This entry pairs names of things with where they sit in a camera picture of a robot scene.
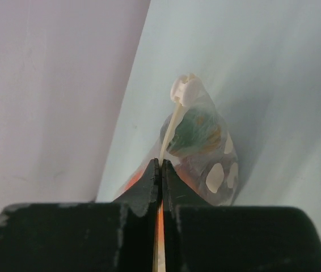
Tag dark purple fake grapes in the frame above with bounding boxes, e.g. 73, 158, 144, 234
175, 152, 239, 206

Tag clear zip top bag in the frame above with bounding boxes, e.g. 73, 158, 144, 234
115, 72, 240, 272

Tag green fake vegetable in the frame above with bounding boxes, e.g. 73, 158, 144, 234
167, 109, 222, 158

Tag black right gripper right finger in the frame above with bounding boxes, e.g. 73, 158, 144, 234
162, 160, 321, 271

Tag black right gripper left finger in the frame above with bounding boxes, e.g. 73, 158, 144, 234
0, 159, 159, 271

